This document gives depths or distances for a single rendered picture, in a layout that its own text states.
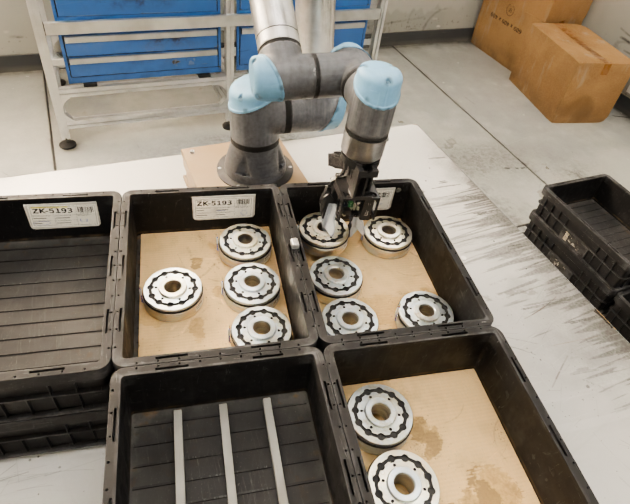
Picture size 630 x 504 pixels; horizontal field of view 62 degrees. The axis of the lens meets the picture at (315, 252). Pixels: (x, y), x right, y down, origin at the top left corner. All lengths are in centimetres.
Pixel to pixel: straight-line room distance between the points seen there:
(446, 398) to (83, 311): 64
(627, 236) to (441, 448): 137
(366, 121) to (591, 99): 304
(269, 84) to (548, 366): 80
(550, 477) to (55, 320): 81
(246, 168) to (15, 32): 252
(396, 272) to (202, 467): 53
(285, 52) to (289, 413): 58
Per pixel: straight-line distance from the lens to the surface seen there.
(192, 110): 292
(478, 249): 141
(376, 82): 85
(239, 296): 95
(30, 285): 107
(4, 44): 366
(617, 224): 212
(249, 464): 82
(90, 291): 103
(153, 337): 94
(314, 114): 123
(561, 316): 134
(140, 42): 274
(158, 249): 108
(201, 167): 135
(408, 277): 108
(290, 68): 91
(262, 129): 122
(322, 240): 104
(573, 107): 379
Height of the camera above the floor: 158
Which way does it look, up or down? 44 degrees down
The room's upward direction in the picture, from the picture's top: 9 degrees clockwise
